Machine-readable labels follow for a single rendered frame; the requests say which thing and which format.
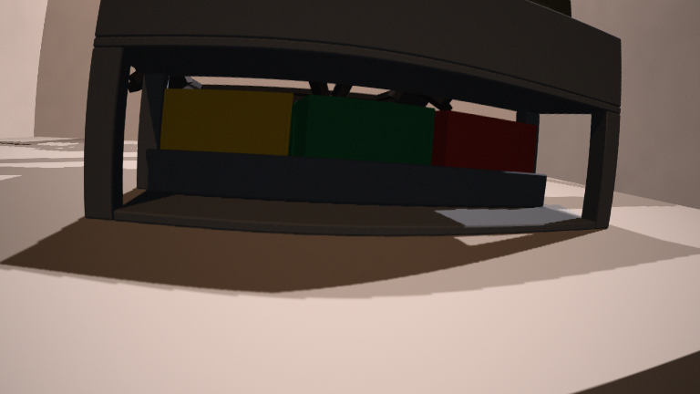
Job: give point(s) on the green open bin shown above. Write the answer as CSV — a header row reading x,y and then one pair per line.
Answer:
x,y
361,129

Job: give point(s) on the dark grey shelf rack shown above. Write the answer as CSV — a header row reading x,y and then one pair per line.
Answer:
x,y
507,54

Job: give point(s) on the red bin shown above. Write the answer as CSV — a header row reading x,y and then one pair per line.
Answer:
x,y
473,141

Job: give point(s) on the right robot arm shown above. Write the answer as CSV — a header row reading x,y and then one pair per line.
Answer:
x,y
134,74

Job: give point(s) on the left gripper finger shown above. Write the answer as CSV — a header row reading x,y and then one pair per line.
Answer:
x,y
323,90
315,90

